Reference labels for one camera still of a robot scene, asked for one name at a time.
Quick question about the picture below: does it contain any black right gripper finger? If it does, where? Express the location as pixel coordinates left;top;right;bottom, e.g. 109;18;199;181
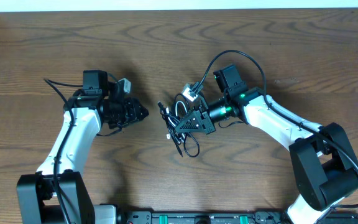
175;119;204;133
180;110;201;124

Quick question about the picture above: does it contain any white USB cable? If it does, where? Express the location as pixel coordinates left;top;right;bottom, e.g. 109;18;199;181
165;99;190;140

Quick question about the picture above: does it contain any black USB cable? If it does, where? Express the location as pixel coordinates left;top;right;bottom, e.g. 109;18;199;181
157;92;201;158

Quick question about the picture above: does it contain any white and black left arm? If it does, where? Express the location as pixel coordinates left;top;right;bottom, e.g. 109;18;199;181
16;96;149;223

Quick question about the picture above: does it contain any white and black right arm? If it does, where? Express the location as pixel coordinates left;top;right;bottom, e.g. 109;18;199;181
175;86;358;223

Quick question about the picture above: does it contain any black right camera cable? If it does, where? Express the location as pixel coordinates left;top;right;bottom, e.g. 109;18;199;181
197;49;358;209

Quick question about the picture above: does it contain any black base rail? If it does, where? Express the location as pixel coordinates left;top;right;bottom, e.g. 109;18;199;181
91;203;358;224

